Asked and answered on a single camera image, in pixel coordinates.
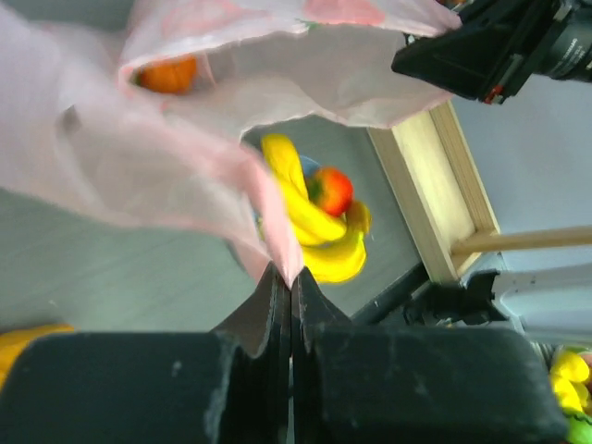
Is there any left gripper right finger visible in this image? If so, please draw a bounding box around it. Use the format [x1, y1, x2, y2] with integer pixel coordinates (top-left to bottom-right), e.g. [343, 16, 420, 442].
[291, 270, 567, 443]

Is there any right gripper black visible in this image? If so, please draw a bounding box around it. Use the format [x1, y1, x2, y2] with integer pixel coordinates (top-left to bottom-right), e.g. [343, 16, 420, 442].
[391, 1, 591, 105]

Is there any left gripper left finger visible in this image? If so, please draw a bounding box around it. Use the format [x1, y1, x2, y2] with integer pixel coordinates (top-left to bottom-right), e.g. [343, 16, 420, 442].
[1, 265, 290, 443]

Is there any yellow banana bunch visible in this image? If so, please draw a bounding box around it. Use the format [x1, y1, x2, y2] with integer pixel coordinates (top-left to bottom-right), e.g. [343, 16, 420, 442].
[261, 133, 372, 284]

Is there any red orange persimmon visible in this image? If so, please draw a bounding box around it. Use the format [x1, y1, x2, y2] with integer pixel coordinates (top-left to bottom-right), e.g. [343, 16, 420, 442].
[306, 166, 354, 217]

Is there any pink plastic bag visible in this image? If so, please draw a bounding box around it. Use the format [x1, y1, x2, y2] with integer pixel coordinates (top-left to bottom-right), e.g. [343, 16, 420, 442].
[1, 1, 461, 283]

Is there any orange tangerine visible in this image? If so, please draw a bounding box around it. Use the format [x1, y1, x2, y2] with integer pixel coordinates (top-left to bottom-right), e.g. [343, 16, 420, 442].
[137, 57, 198, 94]

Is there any orange cloth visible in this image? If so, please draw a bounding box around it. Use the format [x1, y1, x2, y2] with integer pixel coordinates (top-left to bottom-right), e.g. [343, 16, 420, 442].
[0, 324, 75, 388]

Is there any wooden rack frame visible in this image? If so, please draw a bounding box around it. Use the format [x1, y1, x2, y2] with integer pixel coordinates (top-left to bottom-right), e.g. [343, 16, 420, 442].
[368, 102, 591, 282]

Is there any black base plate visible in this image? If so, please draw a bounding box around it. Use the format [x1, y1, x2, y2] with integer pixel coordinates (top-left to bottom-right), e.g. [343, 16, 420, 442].
[352, 265, 508, 326]

